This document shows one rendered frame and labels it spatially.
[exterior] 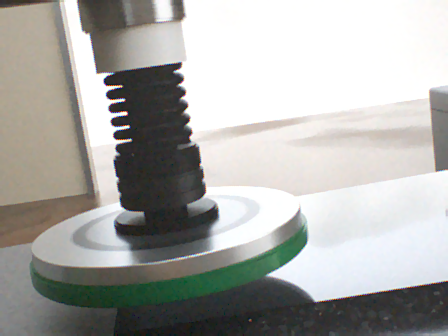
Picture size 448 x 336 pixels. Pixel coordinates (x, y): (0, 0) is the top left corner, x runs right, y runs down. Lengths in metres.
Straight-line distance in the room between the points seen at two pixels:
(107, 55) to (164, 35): 0.04
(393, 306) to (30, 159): 5.36
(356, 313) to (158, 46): 0.23
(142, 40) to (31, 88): 5.21
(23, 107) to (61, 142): 0.44
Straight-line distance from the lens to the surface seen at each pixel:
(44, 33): 5.62
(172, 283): 0.40
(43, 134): 5.67
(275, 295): 0.47
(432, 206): 0.66
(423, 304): 0.47
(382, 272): 0.50
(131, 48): 0.45
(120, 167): 0.47
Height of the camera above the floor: 1.03
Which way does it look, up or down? 10 degrees down
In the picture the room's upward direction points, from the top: 8 degrees counter-clockwise
